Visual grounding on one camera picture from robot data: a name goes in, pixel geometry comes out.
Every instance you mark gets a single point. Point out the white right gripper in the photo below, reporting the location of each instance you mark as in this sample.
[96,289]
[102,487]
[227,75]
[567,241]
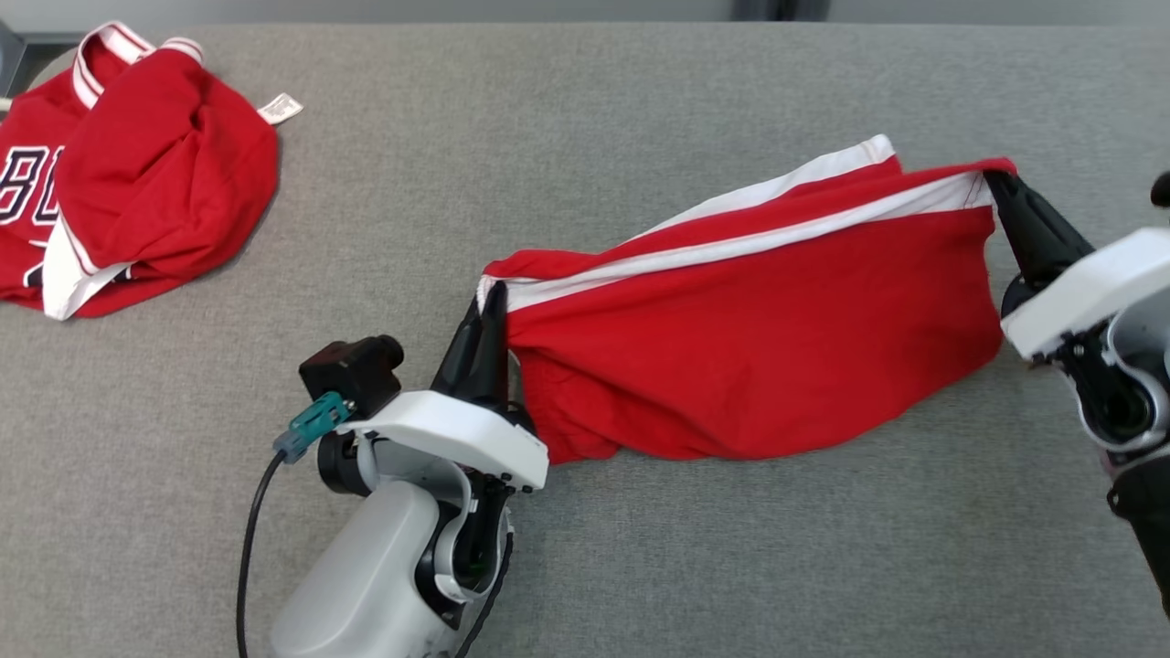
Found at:
[1088,292]

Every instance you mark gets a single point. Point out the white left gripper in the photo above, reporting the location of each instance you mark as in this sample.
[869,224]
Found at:
[448,429]

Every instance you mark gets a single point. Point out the red shorts white side stripes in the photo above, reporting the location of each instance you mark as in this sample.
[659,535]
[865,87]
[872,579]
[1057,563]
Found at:
[759,347]

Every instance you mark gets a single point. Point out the red basketball jersey black lettering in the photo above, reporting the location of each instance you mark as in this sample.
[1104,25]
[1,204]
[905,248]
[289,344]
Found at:
[164,174]

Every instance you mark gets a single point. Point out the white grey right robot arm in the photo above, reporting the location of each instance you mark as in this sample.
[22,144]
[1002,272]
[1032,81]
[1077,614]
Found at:
[1143,521]

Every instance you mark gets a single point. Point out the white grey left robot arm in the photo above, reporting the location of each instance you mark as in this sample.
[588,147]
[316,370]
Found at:
[366,567]

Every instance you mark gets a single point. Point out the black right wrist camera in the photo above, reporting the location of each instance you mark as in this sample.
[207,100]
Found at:
[1163,189]

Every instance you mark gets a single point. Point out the teal left camera connector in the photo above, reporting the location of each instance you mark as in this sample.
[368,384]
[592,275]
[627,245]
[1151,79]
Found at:
[311,425]

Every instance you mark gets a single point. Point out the upright grey metal frame post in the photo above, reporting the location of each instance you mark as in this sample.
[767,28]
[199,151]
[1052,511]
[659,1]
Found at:
[777,9]

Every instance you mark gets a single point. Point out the grey metal frame bar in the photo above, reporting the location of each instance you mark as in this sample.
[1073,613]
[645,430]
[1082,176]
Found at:
[11,55]

